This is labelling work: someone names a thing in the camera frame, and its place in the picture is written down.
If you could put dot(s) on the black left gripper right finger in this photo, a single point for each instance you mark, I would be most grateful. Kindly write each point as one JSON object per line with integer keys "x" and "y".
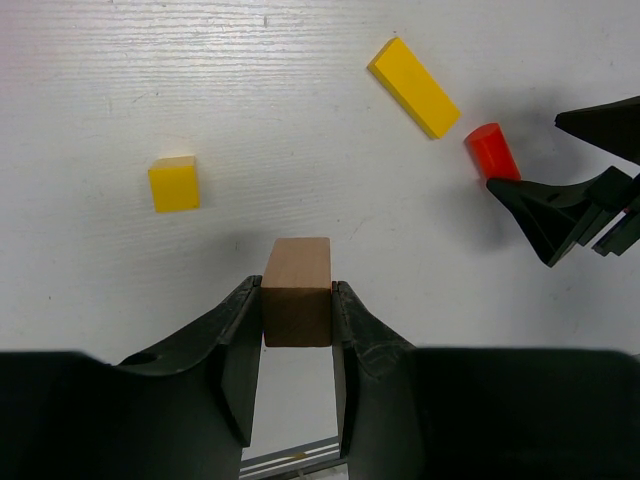
{"x": 408, "y": 412}

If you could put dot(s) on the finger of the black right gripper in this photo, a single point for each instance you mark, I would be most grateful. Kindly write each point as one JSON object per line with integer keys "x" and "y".
{"x": 612, "y": 127}
{"x": 554, "y": 218}

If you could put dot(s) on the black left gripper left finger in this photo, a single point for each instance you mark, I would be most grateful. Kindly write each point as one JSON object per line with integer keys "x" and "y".
{"x": 180, "y": 409}

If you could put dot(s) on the red cylinder block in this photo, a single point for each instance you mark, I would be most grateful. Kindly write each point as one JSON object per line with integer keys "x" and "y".
{"x": 490, "y": 151}

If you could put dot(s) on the natural wood block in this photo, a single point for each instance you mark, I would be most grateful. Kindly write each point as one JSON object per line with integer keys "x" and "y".
{"x": 296, "y": 294}

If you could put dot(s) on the yellow long block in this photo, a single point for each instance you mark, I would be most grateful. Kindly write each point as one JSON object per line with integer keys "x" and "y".
{"x": 401, "y": 73}

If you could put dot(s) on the yellow cube block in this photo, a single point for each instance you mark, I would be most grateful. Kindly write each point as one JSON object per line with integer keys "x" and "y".
{"x": 174, "y": 184}

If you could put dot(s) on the aluminium table frame rail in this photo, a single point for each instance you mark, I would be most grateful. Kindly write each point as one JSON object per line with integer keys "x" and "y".
{"x": 299, "y": 462}

